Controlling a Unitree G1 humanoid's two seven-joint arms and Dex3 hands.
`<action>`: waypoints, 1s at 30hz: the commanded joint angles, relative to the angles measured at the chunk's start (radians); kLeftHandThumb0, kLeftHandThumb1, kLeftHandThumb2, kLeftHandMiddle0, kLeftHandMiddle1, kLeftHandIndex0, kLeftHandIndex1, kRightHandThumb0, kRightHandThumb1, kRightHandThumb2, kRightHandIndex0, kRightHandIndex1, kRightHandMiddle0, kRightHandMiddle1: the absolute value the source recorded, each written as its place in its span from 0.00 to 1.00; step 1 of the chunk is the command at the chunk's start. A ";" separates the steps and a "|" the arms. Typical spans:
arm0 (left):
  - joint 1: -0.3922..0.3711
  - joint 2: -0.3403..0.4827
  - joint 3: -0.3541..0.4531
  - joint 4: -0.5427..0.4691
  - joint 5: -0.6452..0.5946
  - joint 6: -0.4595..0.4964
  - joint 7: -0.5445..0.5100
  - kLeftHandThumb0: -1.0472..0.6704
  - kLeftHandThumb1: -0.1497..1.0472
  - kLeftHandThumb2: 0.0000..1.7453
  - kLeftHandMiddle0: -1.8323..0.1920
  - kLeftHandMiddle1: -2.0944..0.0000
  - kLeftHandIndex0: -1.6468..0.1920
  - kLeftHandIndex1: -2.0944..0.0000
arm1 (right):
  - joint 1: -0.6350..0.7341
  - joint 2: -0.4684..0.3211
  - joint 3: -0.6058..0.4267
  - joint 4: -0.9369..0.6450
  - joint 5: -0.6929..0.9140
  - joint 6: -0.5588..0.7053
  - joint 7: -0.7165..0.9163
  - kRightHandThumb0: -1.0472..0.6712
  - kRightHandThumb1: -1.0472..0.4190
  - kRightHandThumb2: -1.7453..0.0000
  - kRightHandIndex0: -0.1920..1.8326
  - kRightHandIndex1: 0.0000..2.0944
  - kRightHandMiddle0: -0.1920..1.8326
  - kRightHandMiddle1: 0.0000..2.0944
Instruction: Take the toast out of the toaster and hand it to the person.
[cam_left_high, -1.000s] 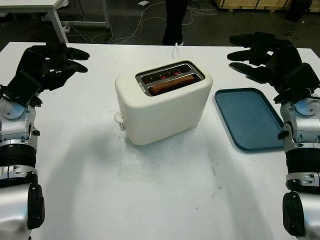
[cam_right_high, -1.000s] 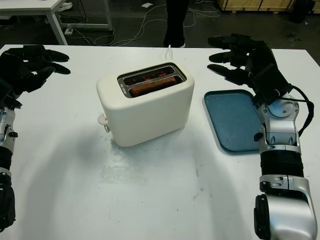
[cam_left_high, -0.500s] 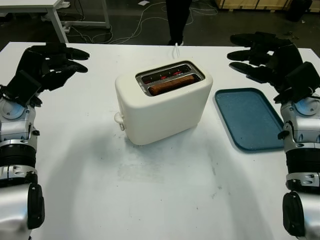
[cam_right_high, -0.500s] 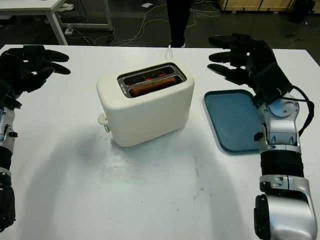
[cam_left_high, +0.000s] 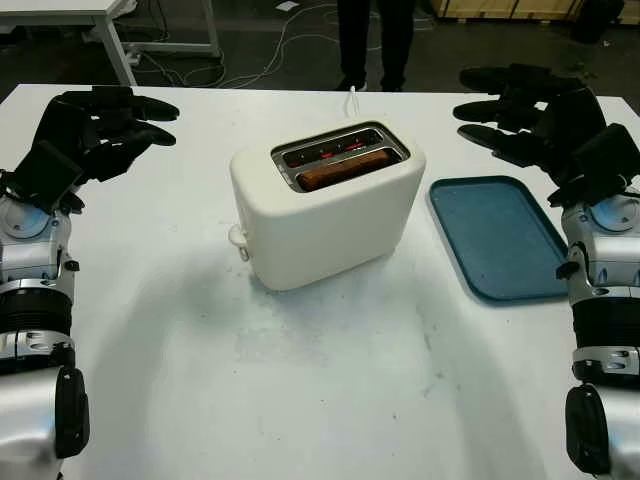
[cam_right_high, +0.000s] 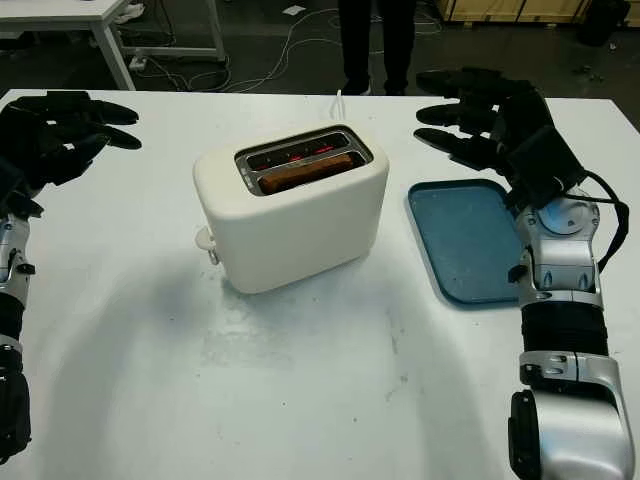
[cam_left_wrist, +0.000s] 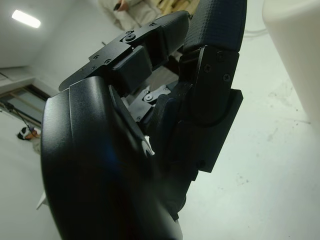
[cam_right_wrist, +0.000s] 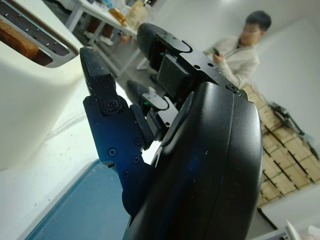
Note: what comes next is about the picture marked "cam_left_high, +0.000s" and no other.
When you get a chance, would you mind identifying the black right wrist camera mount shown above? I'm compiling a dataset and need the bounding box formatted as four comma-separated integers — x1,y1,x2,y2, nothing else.
547,123,640,207

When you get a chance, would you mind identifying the white two-slot toaster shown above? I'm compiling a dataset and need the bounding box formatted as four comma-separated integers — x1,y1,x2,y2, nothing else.
228,119,428,292

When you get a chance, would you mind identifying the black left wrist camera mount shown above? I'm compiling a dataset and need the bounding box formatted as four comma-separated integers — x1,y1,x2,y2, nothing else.
11,139,85,215

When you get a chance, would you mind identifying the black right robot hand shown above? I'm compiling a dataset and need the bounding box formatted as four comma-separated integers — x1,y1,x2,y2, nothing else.
452,63,609,189

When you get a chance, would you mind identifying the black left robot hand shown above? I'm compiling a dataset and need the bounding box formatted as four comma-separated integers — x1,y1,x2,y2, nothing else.
30,85,180,184

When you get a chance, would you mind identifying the person in dark trousers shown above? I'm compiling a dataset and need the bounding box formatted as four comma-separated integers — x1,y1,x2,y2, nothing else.
336,0,417,93

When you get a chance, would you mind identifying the brown toast slice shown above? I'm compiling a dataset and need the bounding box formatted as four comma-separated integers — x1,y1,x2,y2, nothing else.
298,152,391,193

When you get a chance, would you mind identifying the blue plastic tray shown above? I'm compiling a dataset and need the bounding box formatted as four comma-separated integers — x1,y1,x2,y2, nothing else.
428,175,572,304

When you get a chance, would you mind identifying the white floor cable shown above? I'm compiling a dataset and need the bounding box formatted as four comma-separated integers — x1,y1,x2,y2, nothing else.
142,0,374,87

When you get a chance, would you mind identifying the black waste bin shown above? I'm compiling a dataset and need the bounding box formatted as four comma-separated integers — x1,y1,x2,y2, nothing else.
568,0,625,44

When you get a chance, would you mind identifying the white office desk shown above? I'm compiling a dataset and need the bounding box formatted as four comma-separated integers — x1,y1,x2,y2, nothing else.
0,0,224,87

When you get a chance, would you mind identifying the wooden crate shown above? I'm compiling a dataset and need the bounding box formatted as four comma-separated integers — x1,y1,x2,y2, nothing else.
433,0,627,24

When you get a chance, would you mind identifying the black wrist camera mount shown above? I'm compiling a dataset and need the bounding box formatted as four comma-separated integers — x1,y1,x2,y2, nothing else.
547,123,640,207
11,139,85,215

